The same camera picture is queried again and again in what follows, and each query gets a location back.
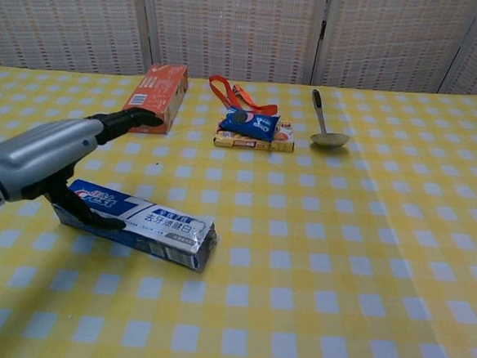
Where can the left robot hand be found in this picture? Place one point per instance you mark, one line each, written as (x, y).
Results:
(39, 153)

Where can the blue toothpaste box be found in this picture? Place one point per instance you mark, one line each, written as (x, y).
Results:
(157, 226)

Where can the orange cardboard box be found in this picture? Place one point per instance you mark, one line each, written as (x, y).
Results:
(158, 95)

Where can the yellow biscuit box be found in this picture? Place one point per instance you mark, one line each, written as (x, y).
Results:
(282, 143)

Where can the blue cookie packet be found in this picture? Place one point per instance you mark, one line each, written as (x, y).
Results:
(258, 127)

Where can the yellow checkered tablecloth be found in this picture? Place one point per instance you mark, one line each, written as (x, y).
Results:
(299, 253)

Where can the metal ladle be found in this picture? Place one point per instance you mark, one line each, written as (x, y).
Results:
(329, 140)

